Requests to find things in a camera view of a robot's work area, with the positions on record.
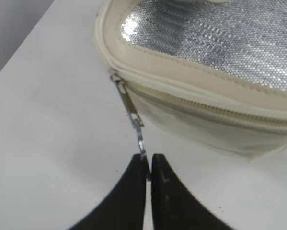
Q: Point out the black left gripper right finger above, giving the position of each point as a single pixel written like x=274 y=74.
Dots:
x=173 y=206

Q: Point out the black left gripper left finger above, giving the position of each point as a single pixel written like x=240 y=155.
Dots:
x=124 y=207

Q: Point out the silver zipper pull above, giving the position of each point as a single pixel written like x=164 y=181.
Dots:
x=133 y=116

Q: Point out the cream canvas zipper bag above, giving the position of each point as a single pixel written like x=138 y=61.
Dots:
x=211 y=71

